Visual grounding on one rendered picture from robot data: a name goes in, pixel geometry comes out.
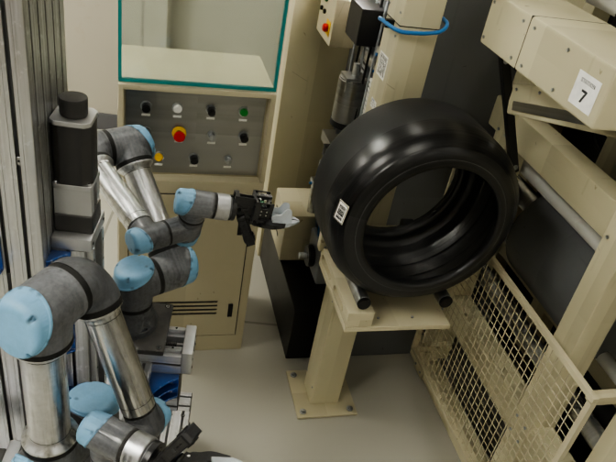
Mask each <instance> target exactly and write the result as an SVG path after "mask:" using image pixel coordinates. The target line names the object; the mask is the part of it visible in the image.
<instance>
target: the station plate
mask: <svg viewBox="0 0 616 462"><path fill-rule="evenodd" d="M601 86H602V83H601V82H599V81H598V80H596V79H595V78H593V77H592V76H590V75H589V74H587V73H586V72H584V71H583V70H581V69H580V71H579V74H578V76H577V79H576V81H575V84H574V86H573V89H572V91H571V94H570V95H569V98H568V102H570V103H571V104H572V105H574V106H575V107H576V108H578V109H579V110H580V111H582V112H583V113H584V114H586V115H587V116H589V113H590V111H591V109H592V106H593V105H594V103H595V100H596V98H597V96H598V93H599V91H600V87H601Z"/></svg>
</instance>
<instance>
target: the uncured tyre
mask: <svg viewBox="0 0 616 462"><path fill-rule="evenodd" d="M444 168H454V169H456V171H455V175H454V178H453V180H452V182H451V184H450V186H449V188H448V190H447V192H446V193H445V195H444V196H443V198H442V199H441V200H440V201H439V202H438V204H437V205H436V206H434V207H433V208H432V209H431V210H430V211H428V212H427V213H426V214H424V215H422V216H420V217H419V218H417V219H415V220H413V221H411V222H409V223H406V224H403V225H396V226H390V227H377V226H371V225H367V222H368V220H369V217H370V215H371V213H372V212H373V210H374V209H375V207H376V206H377V204H378V203H379V202H380V201H381V199H382V198H383V197H384V196H385V195H386V194H387V193H388V192H390V191H391V190H392V189H393V188H395V187H396V186H397V185H399V184H400V183H402V182H404V181H406V180H408V179H409V178H411V177H413V176H415V175H417V174H420V173H423V172H426V171H431V170H436V169H444ZM340 199H341V200H342V201H343V202H344V203H345V204H346V205H347V206H349V209H348V211H347V214H346V217H345V220H344V222H343V224H342V225H341V224H340V223H339V222H338V221H337V220H335V219H334V215H335V212H336V208H337V206H338V204H339V201H340ZM518 204H519V183H518V179H517V175H516V172H515V169H514V167H513V165H512V161H511V159H510V157H509V156H508V154H507V153H506V151H505V150H504V149H503V148H502V146H501V145H500V144H499V143H498V142H497V141H496V140H495V139H494V138H493V137H492V136H491V135H490V134H489V133H488V132H487V131H486V130H485V129H484V128H483V127H482V126H481V124H480V123H479V122H478V121H477V120H476V119H475V118H474V117H473V116H471V115H470V114H469V113H467V112H466V111H464V110H462V109H461V108H459V107H457V106H454V105H452V104H448V103H445V102H442V101H438V100H435V99H429V98H407V99H401V100H396V101H392V102H389V103H386V104H382V105H380V106H377V107H375V108H373V109H371V110H369V111H367V112H366V113H364V114H363V115H361V116H359V117H358V118H356V119H355V120H353V121H352V122H351V123H350V124H348V125H347V126H346V127H345V128H344V129H343V130H342V131H341V132H340V133H339V134H338V135H337V136H336V137H335V139H334V140H333V141H332V142H331V144H330V145H329V147H328V148H327V150H326V151H325V153H324V155H323V156H322V158H321V160H320V163H319V165H318V168H317V171H316V173H315V177H314V183H313V211H314V215H315V219H316V222H317V224H318V226H319V228H320V231H321V233H322V236H323V238H324V242H325V244H326V246H327V249H328V251H329V254H330V256H331V258H332V260H333V262H334V263H335V264H336V266H337V267H338V268H339V269H340V271H341V272H342V273H343V274H344V275H345V276H346V277H347V278H348V279H350V280H351V281H352V282H353V283H355V284H356V285H357V286H358V287H360V288H362V289H364V290H366V291H368V292H372V293H375V294H378V295H382V296H388V297H415V296H423V295H428V294H432V293H436V292H440V291H443V290H446V289H448V288H450V287H453V286H455V285H457V284H459V283H460V282H461V281H464V280H465V279H467V278H469V277H470V276H471V275H473V274H474V273H476V272H477V271H478V270H480V269H481V268H482V267H483V266H484V265H485V264H486V263H487V262H488V261H489V260H490V259H491V258H492V257H493V256H494V254H495V253H496V252H497V250H498V249H499V248H500V246H501V244H502V243H503V241H504V240H505V238H506V236H507V235H508V234H509V232H510V230H511V228H512V224H513V222H514V219H515V216H516V214H517V210H518Z"/></svg>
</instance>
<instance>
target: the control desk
mask: <svg viewBox="0 0 616 462"><path fill-rule="evenodd" d="M276 98H277V94H276V92H264V91H251V90H238V89H225V88H211V87H198V86H184V85H171V84H157V83H144V82H118V99H117V127H123V126H126V125H141V126H143V127H144V128H145V129H146V130H147V131H148V132H149V133H150V135H151V136H152V138H153V140H154V143H155V147H154V148H155V149H156V152H155V156H154V157H153V158H152V159H153V163H152V165H151V167H150V168H151V170H152V173H153V176H154V178H155V181H156V184H157V185H158V188H159V192H160V195H161V198H162V201H163V202H164V205H165V208H166V210H167V213H168V216H169V218H172V217H175V216H178V215H177V214H175V213H174V211H173V204H174V198H175V193H176V191H177V190H178V189H180V188H185V189H194V190H200V191H207V192H213V193H225V194H230V195H233V193H234V190H239V193H243V194H249V195H252V193H253V190H259V191H263V188H264V182H265V176H266V169H267V163H268V156H269V150H270V138H271V131H272V124H273V117H274V111H275V104H276ZM249 225H250V228H251V231H253V233H254V235H255V239H256V240H257V233H258V227H257V226H253V225H251V224H249ZM126 231H127V230H126V229H125V227H124V226H123V224H122V223H121V222H120V220H119V219H118V217H117V263H118V262H119V261H120V260H121V259H123V258H125V257H128V256H132V255H134V254H132V253H131V252H130V251H129V250H128V248H127V244H126V241H125V233H126ZM256 240H255V245H253V246H250V247H247V245H246V244H245V242H244V240H243V237H242V232H241V229H240V227H239V224H238V221H237V216H236V217H235V219H234V221H230V220H226V221H224V220H216V219H210V218H205V219H204V222H203V227H202V230H201V234H200V236H199V237H198V239H197V242H196V243H195V244H194V245H193V246H191V248H192V249H193V250H194V252H195V254H196V256H197V259H198V264H199V271H198V276H197V278H196V280H195V281H194V282H192V283H190V284H187V285H186V286H184V287H180V288H178V289H175V290H172V291H167V292H164V293H162V294H160V295H157V296H154V297H153V300H152V302H153V303H168V304H173V310H172V315H171V319H170V326H178V327H185V328H186V326H187V325H196V326H197V330H196V340H195V343H196V345H195V349H194V350H215V349H239V348H241V344H242V337H243V331H244V324H245V318H246V311H247V304H248V292H249V285H250V279H251V272H252V266H253V259H254V253H255V246H256Z"/></svg>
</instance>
